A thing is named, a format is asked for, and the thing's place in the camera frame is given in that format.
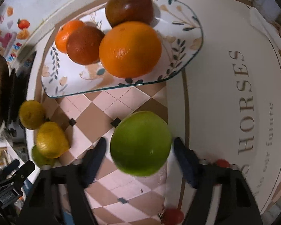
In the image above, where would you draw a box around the green apple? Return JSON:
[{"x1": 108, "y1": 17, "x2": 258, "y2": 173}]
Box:
[
  {"x1": 31, "y1": 145, "x2": 56, "y2": 169},
  {"x1": 110, "y1": 111, "x2": 172, "y2": 177}
]

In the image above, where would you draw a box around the red cherry tomato upper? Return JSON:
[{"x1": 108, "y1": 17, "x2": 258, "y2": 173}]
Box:
[{"x1": 215, "y1": 159, "x2": 230, "y2": 168}]

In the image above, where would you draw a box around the red cherry tomato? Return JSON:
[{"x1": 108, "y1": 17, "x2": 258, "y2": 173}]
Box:
[
  {"x1": 215, "y1": 159, "x2": 230, "y2": 168},
  {"x1": 160, "y1": 208, "x2": 184, "y2": 225}
]

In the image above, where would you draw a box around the red cherry tomato lower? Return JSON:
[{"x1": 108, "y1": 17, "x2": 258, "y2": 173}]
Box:
[{"x1": 160, "y1": 208, "x2": 184, "y2": 225}]

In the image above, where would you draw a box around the yellow lemon middle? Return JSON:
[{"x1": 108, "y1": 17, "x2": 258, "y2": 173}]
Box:
[{"x1": 35, "y1": 121, "x2": 70, "y2": 159}]

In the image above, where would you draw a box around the yellow lemon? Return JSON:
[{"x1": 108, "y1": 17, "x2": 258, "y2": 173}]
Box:
[
  {"x1": 35, "y1": 121, "x2": 70, "y2": 159},
  {"x1": 19, "y1": 100, "x2": 46, "y2": 130}
]

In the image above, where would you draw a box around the yellow lemon far left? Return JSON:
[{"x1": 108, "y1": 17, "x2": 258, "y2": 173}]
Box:
[{"x1": 19, "y1": 100, "x2": 46, "y2": 130}]

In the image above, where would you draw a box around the checkered counter mat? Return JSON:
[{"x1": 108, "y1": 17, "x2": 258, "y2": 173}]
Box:
[{"x1": 28, "y1": 0, "x2": 281, "y2": 224}]

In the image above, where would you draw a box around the black gas stove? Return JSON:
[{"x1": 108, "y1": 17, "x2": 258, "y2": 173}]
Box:
[{"x1": 4, "y1": 51, "x2": 37, "y2": 126}]

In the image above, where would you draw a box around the dark reddish orange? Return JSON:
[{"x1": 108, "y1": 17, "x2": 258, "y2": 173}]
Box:
[{"x1": 66, "y1": 26, "x2": 105, "y2": 66}]

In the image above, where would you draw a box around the large bright orange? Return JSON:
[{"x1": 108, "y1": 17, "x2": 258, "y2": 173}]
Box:
[{"x1": 99, "y1": 21, "x2": 162, "y2": 78}]

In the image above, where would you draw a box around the bright orange with stem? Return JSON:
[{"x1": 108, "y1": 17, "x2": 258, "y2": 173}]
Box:
[{"x1": 55, "y1": 20, "x2": 86, "y2": 53}]

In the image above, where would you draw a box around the floral oval plate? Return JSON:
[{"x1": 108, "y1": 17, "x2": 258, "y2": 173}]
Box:
[{"x1": 41, "y1": 0, "x2": 203, "y2": 98}]

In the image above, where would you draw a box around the white folded tissue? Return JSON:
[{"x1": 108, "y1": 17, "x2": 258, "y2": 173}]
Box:
[{"x1": 249, "y1": 7, "x2": 281, "y2": 50}]

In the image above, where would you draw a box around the dark red-green apple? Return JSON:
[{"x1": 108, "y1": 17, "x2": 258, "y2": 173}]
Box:
[{"x1": 105, "y1": 0, "x2": 154, "y2": 27}]

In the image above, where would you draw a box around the colourful wall sticker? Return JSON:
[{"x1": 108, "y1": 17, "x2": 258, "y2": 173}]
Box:
[{"x1": 0, "y1": 6, "x2": 30, "y2": 66}]

